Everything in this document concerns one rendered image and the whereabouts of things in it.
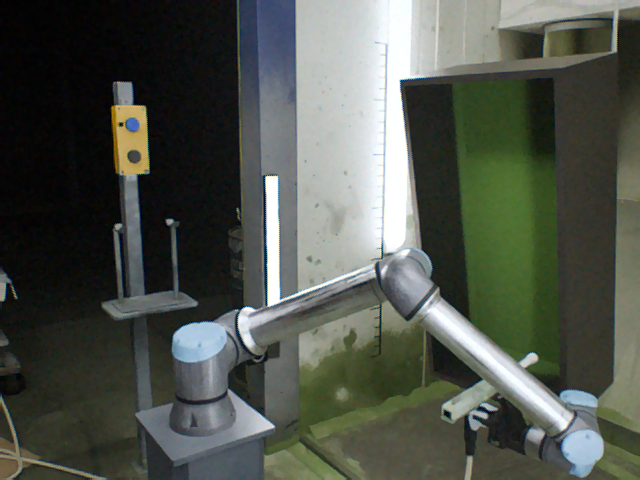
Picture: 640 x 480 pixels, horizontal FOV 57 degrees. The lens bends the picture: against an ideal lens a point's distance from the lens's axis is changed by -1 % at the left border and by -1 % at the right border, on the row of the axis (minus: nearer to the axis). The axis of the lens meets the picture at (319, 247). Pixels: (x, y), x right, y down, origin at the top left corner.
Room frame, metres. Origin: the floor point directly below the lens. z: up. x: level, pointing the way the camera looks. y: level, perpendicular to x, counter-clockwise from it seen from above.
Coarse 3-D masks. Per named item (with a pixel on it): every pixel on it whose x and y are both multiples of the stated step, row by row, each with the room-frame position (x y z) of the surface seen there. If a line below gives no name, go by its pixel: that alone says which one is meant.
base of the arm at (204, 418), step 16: (176, 400) 1.52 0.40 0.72; (192, 400) 1.49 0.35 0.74; (208, 400) 1.50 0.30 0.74; (224, 400) 1.53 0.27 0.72; (176, 416) 1.50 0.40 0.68; (192, 416) 1.49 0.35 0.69; (208, 416) 1.49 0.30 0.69; (224, 416) 1.51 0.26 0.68; (192, 432) 1.47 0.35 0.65; (208, 432) 1.47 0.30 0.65
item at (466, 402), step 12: (528, 360) 1.83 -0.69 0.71; (480, 384) 1.67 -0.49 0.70; (456, 396) 1.58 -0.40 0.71; (468, 396) 1.60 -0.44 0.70; (480, 396) 1.62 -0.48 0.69; (492, 396) 1.67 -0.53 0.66; (444, 408) 1.55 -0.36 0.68; (456, 408) 1.54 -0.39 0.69; (468, 408) 1.58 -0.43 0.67; (456, 420) 1.54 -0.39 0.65; (468, 420) 1.62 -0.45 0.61; (468, 432) 1.62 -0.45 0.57; (468, 444) 1.62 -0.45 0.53
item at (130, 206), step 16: (128, 96) 2.33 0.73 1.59; (128, 192) 2.31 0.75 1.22; (128, 208) 2.31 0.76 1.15; (128, 224) 2.31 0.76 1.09; (128, 240) 2.31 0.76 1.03; (128, 256) 2.31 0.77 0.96; (128, 272) 2.31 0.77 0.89; (128, 288) 2.33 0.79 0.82; (144, 288) 2.34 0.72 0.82; (144, 320) 2.33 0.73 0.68; (144, 336) 2.33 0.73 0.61; (144, 352) 2.33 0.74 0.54; (144, 368) 2.32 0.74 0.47; (144, 384) 2.32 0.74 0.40; (144, 400) 2.32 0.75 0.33; (144, 448) 2.31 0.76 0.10; (144, 464) 2.31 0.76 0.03
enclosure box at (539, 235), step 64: (512, 64) 2.01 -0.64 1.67; (576, 64) 1.73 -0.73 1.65; (448, 128) 2.32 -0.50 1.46; (512, 128) 2.22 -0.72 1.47; (576, 128) 1.75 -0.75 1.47; (448, 192) 2.33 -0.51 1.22; (512, 192) 2.26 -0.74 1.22; (576, 192) 1.77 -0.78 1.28; (448, 256) 2.34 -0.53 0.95; (512, 256) 2.31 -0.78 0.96; (576, 256) 1.79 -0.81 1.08; (512, 320) 2.36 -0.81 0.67; (576, 320) 1.82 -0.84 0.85; (576, 384) 1.85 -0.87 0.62
